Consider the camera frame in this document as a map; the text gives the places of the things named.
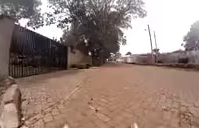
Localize bushes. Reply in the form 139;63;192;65
70;63;92;70

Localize red brick path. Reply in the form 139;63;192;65
6;63;199;128

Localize large tree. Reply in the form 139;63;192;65
46;0;148;66

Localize low distant building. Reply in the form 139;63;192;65
121;53;155;65

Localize pole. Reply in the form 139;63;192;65
146;23;155;64
152;30;160;64

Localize black metal gate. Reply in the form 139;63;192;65
8;23;69;79

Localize concrete gate pillar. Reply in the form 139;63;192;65
0;16;17;83

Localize grey kerb stones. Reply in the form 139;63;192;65
0;78;23;128

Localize beige wall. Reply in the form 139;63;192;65
66;45;94;69

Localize grey wall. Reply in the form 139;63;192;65
156;48;199;66

